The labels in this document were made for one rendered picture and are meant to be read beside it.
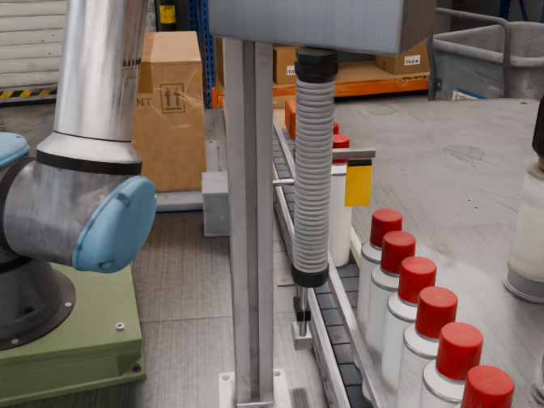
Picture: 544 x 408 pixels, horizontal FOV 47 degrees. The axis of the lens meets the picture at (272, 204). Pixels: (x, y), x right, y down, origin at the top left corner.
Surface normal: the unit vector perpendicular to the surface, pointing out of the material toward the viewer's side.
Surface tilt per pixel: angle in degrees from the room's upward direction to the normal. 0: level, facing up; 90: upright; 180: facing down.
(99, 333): 4
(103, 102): 77
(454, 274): 0
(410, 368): 90
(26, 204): 56
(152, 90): 90
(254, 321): 90
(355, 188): 90
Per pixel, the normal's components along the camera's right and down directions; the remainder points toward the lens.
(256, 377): 0.11, 0.43
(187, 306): 0.00, -0.90
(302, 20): -0.48, 0.39
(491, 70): -0.81, 0.31
